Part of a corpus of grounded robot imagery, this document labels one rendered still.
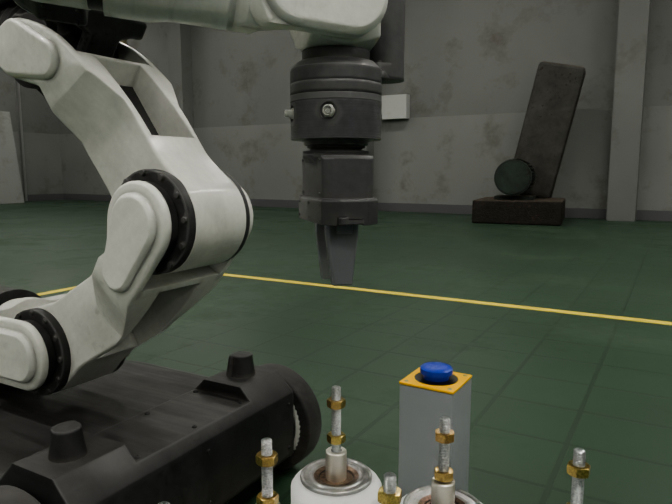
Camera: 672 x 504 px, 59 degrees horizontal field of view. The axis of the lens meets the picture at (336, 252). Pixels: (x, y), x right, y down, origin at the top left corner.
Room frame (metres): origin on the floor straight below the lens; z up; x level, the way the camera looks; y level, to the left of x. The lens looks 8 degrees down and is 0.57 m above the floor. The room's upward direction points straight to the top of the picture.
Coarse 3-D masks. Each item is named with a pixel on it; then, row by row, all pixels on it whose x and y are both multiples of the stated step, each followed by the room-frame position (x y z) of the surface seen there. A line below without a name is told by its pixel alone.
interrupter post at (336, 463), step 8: (328, 448) 0.60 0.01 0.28; (344, 448) 0.60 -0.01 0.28; (328, 456) 0.58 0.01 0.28; (336, 456) 0.58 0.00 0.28; (344, 456) 0.59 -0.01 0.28; (328, 464) 0.58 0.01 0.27; (336, 464) 0.58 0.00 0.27; (344, 464) 0.59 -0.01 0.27; (328, 472) 0.58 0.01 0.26; (336, 472) 0.58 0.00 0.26; (344, 472) 0.59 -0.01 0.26; (328, 480) 0.58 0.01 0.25; (336, 480) 0.58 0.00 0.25; (344, 480) 0.59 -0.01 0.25
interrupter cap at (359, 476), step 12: (312, 468) 0.61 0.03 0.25; (324, 468) 0.61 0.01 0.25; (348, 468) 0.61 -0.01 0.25; (360, 468) 0.61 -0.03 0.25; (312, 480) 0.58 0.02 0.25; (324, 480) 0.59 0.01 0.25; (348, 480) 0.59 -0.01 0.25; (360, 480) 0.58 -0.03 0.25; (324, 492) 0.56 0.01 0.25; (336, 492) 0.56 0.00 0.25; (348, 492) 0.56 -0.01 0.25
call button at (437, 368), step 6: (420, 366) 0.72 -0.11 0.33; (426, 366) 0.72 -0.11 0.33; (432, 366) 0.72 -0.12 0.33; (438, 366) 0.72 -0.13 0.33; (444, 366) 0.72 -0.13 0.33; (450, 366) 0.72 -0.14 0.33; (420, 372) 0.72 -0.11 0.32; (426, 372) 0.70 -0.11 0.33; (432, 372) 0.70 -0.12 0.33; (438, 372) 0.70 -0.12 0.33; (444, 372) 0.70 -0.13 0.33; (450, 372) 0.70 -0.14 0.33; (426, 378) 0.71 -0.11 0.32; (432, 378) 0.70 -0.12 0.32; (438, 378) 0.70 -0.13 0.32; (444, 378) 0.70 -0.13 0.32
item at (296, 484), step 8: (296, 480) 0.59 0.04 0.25; (376, 480) 0.59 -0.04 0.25; (296, 488) 0.58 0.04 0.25; (304, 488) 0.57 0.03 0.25; (368, 488) 0.57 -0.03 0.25; (376, 488) 0.58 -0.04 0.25; (296, 496) 0.57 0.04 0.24; (304, 496) 0.56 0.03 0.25; (312, 496) 0.56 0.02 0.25; (320, 496) 0.56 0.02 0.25; (328, 496) 0.55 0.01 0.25; (344, 496) 0.55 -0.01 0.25; (352, 496) 0.56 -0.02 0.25; (360, 496) 0.56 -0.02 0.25; (368, 496) 0.56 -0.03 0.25; (376, 496) 0.57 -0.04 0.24
